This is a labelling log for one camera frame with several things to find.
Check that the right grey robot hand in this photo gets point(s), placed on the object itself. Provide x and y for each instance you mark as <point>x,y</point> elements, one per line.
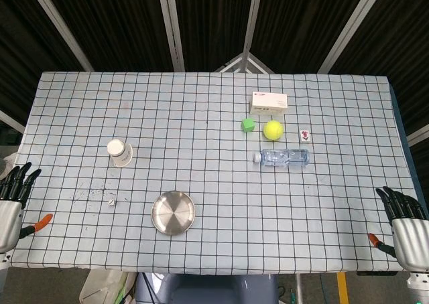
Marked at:
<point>412,240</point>

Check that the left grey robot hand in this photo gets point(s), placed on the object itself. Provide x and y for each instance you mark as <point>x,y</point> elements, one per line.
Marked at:
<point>10,220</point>

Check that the white paper cup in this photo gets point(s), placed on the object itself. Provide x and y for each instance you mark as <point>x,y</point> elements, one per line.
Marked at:
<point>119,151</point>

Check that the round metal plate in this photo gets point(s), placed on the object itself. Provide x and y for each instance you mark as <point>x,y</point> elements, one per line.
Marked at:
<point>173,212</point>

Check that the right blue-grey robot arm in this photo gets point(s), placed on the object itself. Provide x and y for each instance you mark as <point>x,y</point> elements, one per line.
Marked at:
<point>419,287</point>

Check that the white crumpled cloth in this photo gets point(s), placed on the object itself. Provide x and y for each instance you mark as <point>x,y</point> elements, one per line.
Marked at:
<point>8,158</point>

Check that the white mahjong tile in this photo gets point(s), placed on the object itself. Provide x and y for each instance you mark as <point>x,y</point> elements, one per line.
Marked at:
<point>305,135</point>

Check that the clear plastic water bottle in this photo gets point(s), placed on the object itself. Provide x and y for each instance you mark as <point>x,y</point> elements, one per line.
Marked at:
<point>285,157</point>

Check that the yellow tennis ball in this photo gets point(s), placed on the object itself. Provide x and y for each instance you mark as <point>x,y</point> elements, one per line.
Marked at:
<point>273,130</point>

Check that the light blue checked tablecloth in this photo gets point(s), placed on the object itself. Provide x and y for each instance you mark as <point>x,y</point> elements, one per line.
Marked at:
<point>234,200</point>

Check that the white cardboard medicine box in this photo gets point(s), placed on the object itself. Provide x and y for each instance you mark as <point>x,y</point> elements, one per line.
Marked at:
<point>268,102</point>

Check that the green cube block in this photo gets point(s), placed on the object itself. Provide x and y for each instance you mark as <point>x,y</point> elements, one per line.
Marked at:
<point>248,125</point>

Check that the blue-grey robot torso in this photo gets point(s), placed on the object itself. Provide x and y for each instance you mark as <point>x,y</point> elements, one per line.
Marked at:
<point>207,290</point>

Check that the grey aluminium frame post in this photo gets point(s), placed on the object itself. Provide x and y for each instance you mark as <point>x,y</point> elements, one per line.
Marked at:
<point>60,26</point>
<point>419,135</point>
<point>171,26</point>
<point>10,120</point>
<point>355,19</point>
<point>253,19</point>

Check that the aluminium triangular frame brace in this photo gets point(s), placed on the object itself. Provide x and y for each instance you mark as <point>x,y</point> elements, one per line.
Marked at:
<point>231,64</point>

